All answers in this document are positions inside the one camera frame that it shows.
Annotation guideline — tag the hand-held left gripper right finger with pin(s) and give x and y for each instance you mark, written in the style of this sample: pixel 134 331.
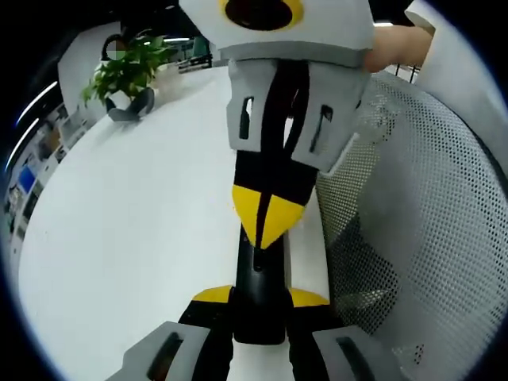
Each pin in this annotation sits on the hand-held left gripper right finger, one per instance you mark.
pixel 341 353

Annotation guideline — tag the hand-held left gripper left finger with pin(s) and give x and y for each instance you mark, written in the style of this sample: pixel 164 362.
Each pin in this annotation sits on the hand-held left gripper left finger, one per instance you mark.
pixel 174 349

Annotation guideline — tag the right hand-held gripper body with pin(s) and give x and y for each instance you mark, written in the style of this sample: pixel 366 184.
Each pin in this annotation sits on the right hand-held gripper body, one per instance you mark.
pixel 317 35

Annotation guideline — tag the black remote control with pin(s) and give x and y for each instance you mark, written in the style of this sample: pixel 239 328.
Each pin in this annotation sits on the black remote control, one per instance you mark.
pixel 260 309

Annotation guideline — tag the person's right hand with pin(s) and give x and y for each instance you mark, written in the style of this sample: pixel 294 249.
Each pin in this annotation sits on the person's right hand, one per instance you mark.
pixel 397 47

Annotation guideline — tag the grey mesh office chair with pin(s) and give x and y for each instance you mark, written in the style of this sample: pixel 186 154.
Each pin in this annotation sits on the grey mesh office chair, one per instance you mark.
pixel 420 198

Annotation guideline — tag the dark grey figurine legs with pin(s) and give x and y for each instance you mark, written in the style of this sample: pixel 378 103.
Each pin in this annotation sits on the dark grey figurine legs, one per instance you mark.
pixel 133 107

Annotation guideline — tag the green potted plant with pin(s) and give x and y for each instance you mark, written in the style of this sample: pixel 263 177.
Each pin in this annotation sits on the green potted plant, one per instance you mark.
pixel 127 71

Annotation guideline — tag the white square pillar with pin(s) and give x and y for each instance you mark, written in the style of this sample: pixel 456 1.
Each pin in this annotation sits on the white square pillar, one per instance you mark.
pixel 77 71

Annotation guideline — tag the ceiling light strip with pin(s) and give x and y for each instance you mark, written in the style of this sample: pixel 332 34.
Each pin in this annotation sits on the ceiling light strip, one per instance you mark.
pixel 37 99
pixel 21 143

